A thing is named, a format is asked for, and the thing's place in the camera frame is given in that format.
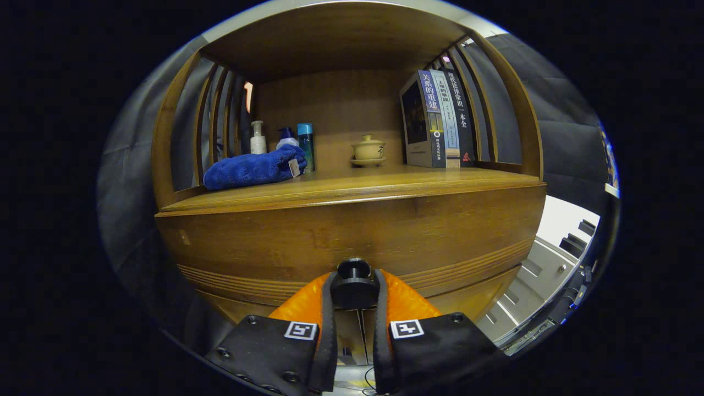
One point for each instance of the white pump bottle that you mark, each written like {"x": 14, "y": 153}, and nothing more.
{"x": 258, "y": 144}

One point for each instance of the black backdrop cloth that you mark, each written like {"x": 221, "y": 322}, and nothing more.
{"x": 566, "y": 137}

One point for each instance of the wooden cabinet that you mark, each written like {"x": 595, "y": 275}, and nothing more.
{"x": 341, "y": 104}

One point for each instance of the black drawer knob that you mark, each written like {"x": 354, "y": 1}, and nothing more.
{"x": 355, "y": 289}

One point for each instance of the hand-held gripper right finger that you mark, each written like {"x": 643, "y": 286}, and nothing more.
{"x": 380, "y": 330}

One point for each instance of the wooden drawer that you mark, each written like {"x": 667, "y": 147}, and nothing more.
{"x": 352, "y": 231}

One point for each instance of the white box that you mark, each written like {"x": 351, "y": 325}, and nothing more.
{"x": 555, "y": 220}

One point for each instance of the white wall shelf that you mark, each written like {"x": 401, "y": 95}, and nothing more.
{"x": 611, "y": 190}

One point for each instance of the white bottle with blue cap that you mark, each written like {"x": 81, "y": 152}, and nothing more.
{"x": 286, "y": 142}

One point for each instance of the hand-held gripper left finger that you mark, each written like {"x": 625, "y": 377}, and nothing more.
{"x": 330, "y": 330}

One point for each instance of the wooden countertop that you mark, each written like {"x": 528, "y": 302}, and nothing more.
{"x": 363, "y": 184}

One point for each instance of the teal bottle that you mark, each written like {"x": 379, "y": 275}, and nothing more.
{"x": 306, "y": 146}

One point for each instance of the black spine book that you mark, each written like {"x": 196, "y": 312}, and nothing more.
{"x": 462, "y": 126}

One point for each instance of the beige lidded teacup with saucer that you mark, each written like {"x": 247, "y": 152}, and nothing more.
{"x": 368, "y": 149}

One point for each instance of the pale spine book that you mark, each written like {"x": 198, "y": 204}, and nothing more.
{"x": 448, "y": 121}

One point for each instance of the blue folded towel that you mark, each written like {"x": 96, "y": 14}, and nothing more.
{"x": 247, "y": 170}

